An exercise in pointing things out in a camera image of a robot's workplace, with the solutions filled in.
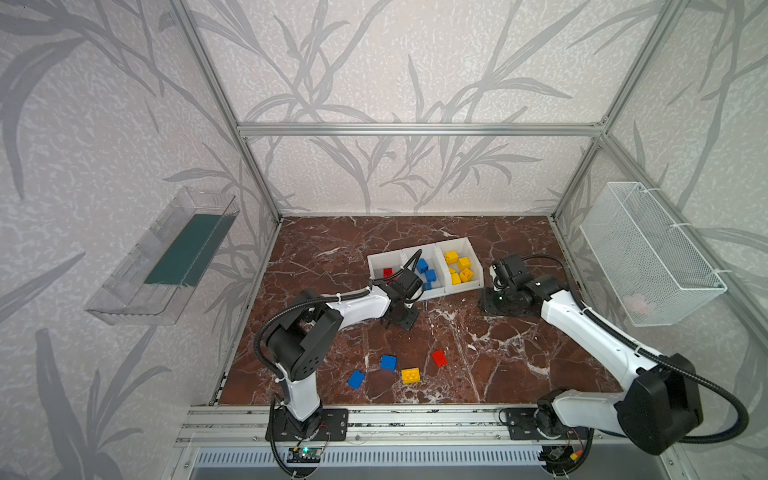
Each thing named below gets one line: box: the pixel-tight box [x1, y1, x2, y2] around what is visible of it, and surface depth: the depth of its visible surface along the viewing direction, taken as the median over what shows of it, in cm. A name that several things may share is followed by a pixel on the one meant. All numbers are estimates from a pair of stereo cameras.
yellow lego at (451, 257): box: [444, 250, 459, 265], surface depth 107 cm
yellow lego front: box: [401, 367, 421, 384], surface depth 82 cm
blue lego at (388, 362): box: [380, 354, 397, 372], surface depth 84 cm
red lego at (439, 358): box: [432, 349, 448, 368], surface depth 86 cm
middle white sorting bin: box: [401, 243, 448, 300], surface depth 103 cm
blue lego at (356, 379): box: [348, 370, 365, 390], surface depth 82 cm
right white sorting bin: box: [433, 237, 485, 295], surface depth 101 cm
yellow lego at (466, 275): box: [459, 267, 474, 283], surface depth 101 cm
